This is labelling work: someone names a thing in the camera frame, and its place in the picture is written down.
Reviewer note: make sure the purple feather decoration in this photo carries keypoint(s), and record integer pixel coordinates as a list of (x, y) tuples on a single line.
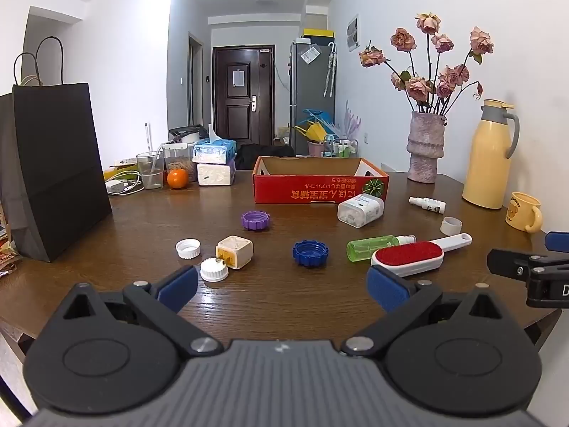
[(354, 120)]

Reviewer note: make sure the white folded umbrella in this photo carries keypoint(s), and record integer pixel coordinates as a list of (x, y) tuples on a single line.
[(330, 71)]

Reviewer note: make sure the yellow bear mug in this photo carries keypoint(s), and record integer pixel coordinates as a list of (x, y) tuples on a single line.
[(520, 211)]

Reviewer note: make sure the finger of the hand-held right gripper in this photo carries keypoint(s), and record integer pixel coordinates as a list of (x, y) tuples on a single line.
[(506, 263), (558, 242)]

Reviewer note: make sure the purple tissue pack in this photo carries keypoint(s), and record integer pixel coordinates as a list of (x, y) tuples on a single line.
[(215, 174)]

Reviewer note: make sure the dried pink roses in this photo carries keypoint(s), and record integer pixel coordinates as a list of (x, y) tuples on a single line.
[(418, 88)]

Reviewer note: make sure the cream cube plug adapter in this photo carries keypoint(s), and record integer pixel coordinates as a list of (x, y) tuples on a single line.
[(235, 251)]

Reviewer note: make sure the clear glass cup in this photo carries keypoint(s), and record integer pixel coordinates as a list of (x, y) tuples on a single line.
[(150, 173)]

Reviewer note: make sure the green spray bottle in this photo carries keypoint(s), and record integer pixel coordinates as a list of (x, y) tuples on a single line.
[(362, 249)]

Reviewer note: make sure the pink ceramic vase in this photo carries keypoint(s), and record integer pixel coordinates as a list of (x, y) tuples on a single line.
[(424, 151)]

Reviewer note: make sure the dark brown entrance door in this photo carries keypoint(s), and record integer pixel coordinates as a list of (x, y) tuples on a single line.
[(242, 115)]

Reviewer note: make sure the colourful printed packet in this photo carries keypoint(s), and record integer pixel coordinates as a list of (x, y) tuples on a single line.
[(8, 253)]

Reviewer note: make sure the orange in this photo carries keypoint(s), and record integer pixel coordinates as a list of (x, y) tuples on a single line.
[(178, 178)]

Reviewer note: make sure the paper sheet on door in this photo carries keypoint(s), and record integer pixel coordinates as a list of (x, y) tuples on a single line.
[(238, 78)]

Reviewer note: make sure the red and white lint brush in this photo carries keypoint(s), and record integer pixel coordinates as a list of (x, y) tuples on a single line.
[(406, 254)]

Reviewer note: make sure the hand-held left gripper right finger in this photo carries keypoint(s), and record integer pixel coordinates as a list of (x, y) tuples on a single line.
[(387, 289)]

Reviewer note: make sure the clear grain container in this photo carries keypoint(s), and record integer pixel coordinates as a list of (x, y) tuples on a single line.
[(181, 160)]

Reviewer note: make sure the yellow and black box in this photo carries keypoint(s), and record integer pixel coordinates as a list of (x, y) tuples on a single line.
[(318, 34)]

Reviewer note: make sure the grey refrigerator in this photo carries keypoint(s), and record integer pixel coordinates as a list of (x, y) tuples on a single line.
[(311, 93)]

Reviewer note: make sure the purple ribbed bottle cap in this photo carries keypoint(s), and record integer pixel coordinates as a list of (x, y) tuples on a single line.
[(256, 221)]

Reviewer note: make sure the grey paper bag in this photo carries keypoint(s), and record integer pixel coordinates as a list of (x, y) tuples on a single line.
[(5, 164)]

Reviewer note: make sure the yellow packet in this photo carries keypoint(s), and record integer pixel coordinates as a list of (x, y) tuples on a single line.
[(116, 172)]

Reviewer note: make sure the trolley with bottles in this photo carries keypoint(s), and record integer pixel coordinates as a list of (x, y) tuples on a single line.
[(342, 147)]

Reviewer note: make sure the blue ribbed bottle cap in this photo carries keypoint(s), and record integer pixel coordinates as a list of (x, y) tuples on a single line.
[(310, 254)]

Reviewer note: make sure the blue tissue pack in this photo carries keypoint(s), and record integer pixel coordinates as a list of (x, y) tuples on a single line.
[(215, 151)]

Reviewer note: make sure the red cardboard box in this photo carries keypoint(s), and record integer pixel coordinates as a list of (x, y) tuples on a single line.
[(284, 191)]

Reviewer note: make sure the interior door frame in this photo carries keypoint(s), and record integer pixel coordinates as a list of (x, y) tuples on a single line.
[(195, 80)]

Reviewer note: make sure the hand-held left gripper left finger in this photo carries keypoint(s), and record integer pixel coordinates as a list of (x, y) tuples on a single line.
[(180, 285)]

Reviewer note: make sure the yellow thermos jug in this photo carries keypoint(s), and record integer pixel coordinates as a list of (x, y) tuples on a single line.
[(486, 164)]

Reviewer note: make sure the white ribbed bottle cap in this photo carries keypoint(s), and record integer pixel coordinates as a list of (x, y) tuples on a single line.
[(188, 249), (214, 271)]

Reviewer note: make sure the black paper bag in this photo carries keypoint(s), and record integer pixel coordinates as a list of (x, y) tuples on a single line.
[(58, 164)]

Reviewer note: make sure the pink bin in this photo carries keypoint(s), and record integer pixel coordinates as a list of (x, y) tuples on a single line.
[(316, 149)]

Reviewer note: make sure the small white spray bottle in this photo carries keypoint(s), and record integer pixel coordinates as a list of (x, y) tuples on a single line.
[(429, 205)]

